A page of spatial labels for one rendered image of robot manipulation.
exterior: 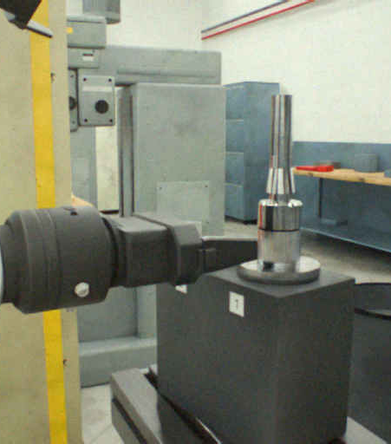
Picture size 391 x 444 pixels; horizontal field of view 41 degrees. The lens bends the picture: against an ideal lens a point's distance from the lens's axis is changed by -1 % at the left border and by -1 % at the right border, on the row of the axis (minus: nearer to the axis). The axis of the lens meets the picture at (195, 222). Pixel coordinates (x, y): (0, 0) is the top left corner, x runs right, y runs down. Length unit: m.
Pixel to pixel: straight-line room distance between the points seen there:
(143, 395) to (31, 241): 0.36
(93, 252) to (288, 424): 0.27
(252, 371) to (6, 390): 1.53
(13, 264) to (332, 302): 0.32
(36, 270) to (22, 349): 1.55
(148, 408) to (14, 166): 1.26
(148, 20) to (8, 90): 8.18
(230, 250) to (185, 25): 9.75
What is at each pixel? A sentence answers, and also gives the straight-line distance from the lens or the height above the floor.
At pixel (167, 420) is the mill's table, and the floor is 0.97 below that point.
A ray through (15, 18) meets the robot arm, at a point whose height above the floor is 1.49.
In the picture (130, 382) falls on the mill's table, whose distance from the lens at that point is 0.77.
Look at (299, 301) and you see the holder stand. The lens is 0.53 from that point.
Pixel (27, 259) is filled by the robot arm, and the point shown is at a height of 1.21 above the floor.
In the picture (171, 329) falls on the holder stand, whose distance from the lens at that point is 0.67.
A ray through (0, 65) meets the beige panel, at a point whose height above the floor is 1.52.
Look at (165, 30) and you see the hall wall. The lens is 10.01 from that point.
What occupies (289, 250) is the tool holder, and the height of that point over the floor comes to 1.18.
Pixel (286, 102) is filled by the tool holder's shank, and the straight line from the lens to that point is 0.56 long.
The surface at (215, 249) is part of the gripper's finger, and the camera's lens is 0.46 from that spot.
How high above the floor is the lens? 1.31
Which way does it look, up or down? 10 degrees down
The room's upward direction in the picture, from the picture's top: straight up
